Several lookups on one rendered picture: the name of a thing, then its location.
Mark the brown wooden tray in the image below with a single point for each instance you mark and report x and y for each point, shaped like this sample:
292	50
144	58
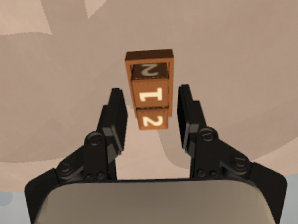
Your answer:
152	56

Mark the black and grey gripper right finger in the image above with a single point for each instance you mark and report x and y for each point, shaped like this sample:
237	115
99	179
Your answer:
215	158

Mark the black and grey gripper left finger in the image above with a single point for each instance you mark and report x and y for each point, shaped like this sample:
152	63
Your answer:
95	160

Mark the orange number cube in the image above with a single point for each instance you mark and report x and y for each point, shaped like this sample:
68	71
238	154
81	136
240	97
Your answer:
150	85
152	118

